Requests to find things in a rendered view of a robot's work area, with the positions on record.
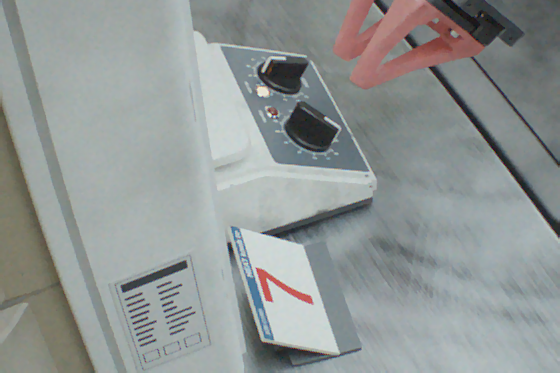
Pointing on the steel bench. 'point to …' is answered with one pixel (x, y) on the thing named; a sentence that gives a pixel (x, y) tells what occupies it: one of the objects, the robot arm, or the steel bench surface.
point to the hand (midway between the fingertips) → (357, 60)
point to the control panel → (345, 149)
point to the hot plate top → (220, 110)
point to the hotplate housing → (280, 179)
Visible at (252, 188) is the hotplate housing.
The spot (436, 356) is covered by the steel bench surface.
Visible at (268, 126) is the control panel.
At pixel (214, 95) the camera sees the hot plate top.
